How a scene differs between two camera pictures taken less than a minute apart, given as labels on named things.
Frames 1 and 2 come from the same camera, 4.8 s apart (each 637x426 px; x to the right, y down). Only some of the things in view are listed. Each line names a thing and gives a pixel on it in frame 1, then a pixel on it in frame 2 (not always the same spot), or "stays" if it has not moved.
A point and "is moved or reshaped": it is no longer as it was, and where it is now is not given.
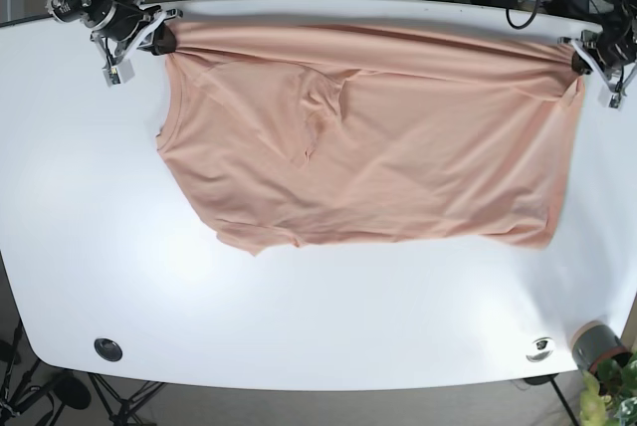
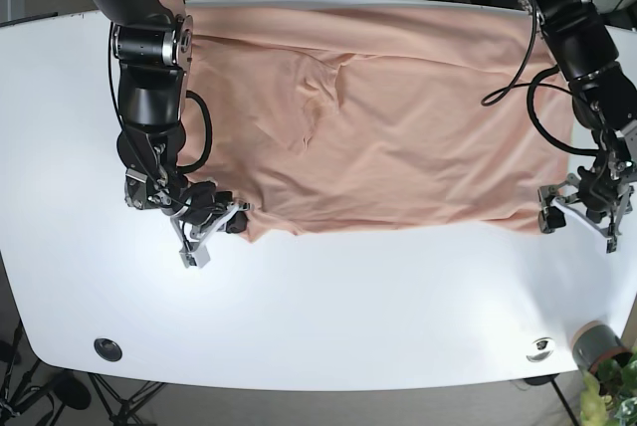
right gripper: [616, 49] -> [598, 189]
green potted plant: [609, 392] stays
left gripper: [117, 20] -> [188, 200]
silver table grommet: [544, 348] stays
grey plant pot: [597, 341] stays
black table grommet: [107, 349] stays
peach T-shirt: [301, 134] is moved or reshaped
